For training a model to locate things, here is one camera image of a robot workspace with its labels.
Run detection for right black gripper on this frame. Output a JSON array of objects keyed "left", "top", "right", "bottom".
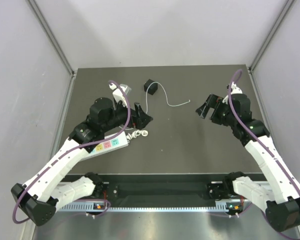
[{"left": 196, "top": 93, "right": 237, "bottom": 127}]

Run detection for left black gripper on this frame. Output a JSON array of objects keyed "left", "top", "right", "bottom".
[{"left": 101, "top": 98, "right": 153, "bottom": 133}]

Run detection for white power strip coloured sockets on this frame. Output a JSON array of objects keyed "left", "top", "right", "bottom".
[{"left": 81, "top": 131, "right": 129, "bottom": 161}]

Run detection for thin light green cable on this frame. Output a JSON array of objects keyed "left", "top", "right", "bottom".
[{"left": 145, "top": 81, "right": 192, "bottom": 115}]

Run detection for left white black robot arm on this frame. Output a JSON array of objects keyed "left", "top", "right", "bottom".
[{"left": 11, "top": 97, "right": 153, "bottom": 227}]

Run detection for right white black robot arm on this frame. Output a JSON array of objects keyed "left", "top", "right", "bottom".
[{"left": 196, "top": 93, "right": 300, "bottom": 232}]

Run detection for black cube block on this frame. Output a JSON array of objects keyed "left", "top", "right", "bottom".
[{"left": 143, "top": 79, "right": 158, "bottom": 95}]

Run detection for dark grey table mat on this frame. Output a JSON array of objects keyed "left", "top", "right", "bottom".
[{"left": 62, "top": 65, "right": 262, "bottom": 174}]

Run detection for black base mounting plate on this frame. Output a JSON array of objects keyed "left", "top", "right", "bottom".
[{"left": 62, "top": 173, "right": 268, "bottom": 202}]

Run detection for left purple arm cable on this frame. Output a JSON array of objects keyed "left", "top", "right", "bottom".
[{"left": 12, "top": 80, "right": 131, "bottom": 223}]

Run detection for white coiled strip cord plug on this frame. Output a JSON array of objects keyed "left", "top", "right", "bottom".
[{"left": 126, "top": 130, "right": 149, "bottom": 142}]

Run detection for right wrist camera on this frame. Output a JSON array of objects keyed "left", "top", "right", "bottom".
[{"left": 222, "top": 83, "right": 243, "bottom": 105}]

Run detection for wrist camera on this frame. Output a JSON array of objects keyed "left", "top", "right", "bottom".
[
  {"left": 109, "top": 83, "right": 132, "bottom": 106},
  {"left": 222, "top": 83, "right": 243, "bottom": 105}
]

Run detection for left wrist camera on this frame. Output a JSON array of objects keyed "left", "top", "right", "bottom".
[{"left": 109, "top": 83, "right": 132, "bottom": 106}]

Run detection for slotted grey cable duct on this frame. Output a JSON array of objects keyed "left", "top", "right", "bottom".
[{"left": 58, "top": 201, "right": 244, "bottom": 213}]

